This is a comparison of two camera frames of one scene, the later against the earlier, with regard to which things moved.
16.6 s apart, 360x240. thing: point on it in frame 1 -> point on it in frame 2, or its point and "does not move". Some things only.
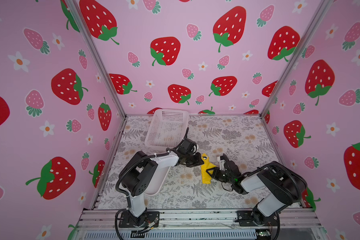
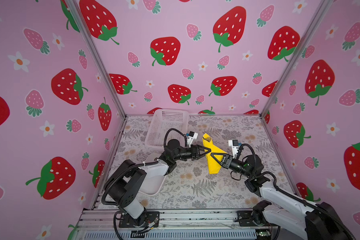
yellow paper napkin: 206,177 -> 213,166
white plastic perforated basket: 167,128 does not move
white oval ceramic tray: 157,181 does not move
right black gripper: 214,174 -> 227,159
